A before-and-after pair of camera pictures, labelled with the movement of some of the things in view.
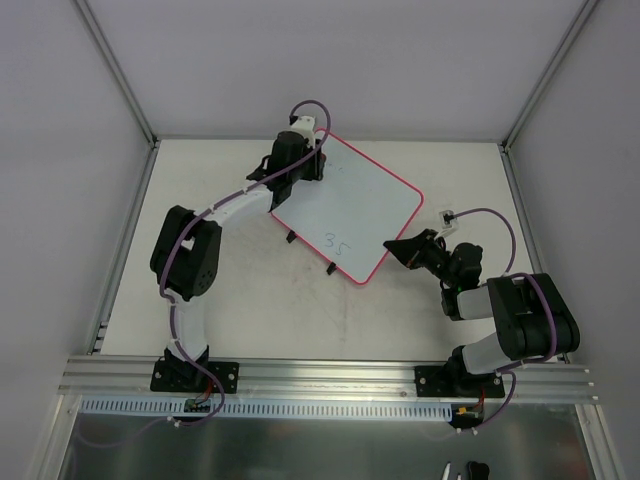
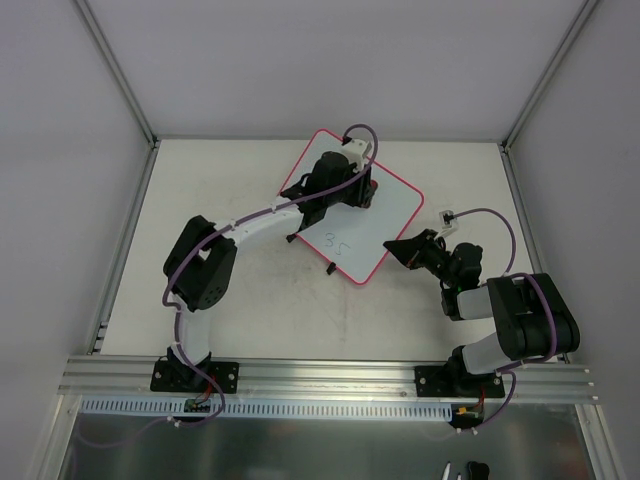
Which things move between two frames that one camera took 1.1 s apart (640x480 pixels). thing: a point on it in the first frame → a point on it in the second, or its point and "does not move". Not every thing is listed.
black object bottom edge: [477, 471] does not move
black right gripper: [422, 251] does not move
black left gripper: [310, 163] → [364, 191]
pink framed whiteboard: [346, 217] does not move
